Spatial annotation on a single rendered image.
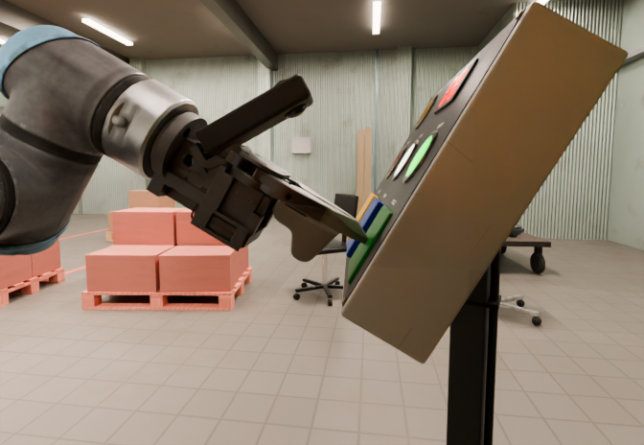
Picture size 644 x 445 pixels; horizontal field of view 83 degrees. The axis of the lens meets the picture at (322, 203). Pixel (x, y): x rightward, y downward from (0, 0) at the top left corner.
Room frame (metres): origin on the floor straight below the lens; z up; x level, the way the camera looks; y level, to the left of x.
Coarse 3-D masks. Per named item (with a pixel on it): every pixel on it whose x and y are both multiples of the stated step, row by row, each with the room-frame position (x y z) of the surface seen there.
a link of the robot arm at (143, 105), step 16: (128, 96) 0.33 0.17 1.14; (144, 96) 0.34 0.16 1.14; (160, 96) 0.34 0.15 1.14; (176, 96) 0.36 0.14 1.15; (112, 112) 0.33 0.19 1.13; (128, 112) 0.33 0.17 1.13; (144, 112) 0.33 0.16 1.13; (160, 112) 0.33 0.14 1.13; (176, 112) 0.35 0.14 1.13; (112, 128) 0.33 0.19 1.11; (128, 128) 0.33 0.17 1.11; (144, 128) 0.33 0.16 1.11; (160, 128) 0.34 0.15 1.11; (112, 144) 0.34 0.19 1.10; (128, 144) 0.33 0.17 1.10; (144, 144) 0.33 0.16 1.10; (128, 160) 0.34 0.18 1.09; (144, 160) 0.34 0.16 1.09; (144, 176) 0.36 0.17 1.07
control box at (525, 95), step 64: (512, 64) 0.28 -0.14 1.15; (576, 64) 0.27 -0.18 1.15; (448, 128) 0.30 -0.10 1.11; (512, 128) 0.28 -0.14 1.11; (576, 128) 0.27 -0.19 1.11; (384, 192) 0.48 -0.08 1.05; (448, 192) 0.28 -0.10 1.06; (512, 192) 0.28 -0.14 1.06; (384, 256) 0.29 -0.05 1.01; (448, 256) 0.28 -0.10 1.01; (384, 320) 0.28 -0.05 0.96; (448, 320) 0.28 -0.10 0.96
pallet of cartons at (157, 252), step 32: (128, 224) 3.20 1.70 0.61; (160, 224) 3.18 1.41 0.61; (192, 224) 3.19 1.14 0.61; (96, 256) 2.79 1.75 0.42; (128, 256) 2.79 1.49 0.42; (160, 256) 2.78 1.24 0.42; (192, 256) 2.79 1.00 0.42; (224, 256) 2.80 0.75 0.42; (96, 288) 2.79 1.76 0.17; (128, 288) 2.79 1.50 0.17; (160, 288) 2.78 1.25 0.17; (192, 288) 2.79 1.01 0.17; (224, 288) 2.80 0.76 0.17
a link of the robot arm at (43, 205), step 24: (0, 120) 0.34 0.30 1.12; (0, 144) 0.34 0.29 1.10; (24, 144) 0.34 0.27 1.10; (48, 144) 0.34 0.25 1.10; (24, 168) 0.33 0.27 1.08; (48, 168) 0.35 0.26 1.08; (72, 168) 0.36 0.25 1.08; (96, 168) 0.40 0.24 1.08; (24, 192) 0.32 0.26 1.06; (48, 192) 0.35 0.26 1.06; (72, 192) 0.37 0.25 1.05; (24, 216) 0.32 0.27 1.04; (48, 216) 0.36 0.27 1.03; (0, 240) 0.33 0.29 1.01; (24, 240) 0.35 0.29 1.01; (48, 240) 0.37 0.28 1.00
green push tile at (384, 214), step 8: (384, 208) 0.36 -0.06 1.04; (384, 216) 0.33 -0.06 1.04; (376, 224) 0.35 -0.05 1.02; (384, 224) 0.32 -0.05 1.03; (368, 232) 0.37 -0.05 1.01; (376, 232) 0.32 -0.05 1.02; (368, 240) 0.34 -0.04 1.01; (376, 240) 0.32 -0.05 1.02; (360, 248) 0.36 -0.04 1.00; (368, 248) 0.32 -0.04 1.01; (352, 256) 0.39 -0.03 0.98; (360, 256) 0.33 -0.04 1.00; (352, 264) 0.35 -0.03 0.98; (360, 264) 0.32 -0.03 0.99; (352, 272) 0.32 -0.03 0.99; (352, 280) 0.32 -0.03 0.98
